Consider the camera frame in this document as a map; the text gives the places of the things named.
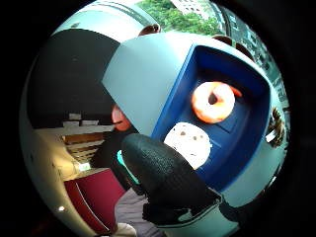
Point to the brown round chair back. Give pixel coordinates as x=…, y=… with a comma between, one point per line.
x=232, y=42
x=149, y=29

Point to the orange doughnut toy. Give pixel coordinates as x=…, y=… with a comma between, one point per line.
x=213, y=102

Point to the the person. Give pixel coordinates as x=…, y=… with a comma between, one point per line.
x=112, y=148

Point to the blue plastic bin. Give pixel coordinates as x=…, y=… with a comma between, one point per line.
x=158, y=82

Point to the brown pine cone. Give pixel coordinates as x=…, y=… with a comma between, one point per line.
x=276, y=126

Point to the white speckled cookie toy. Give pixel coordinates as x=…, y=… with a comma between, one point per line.
x=192, y=143

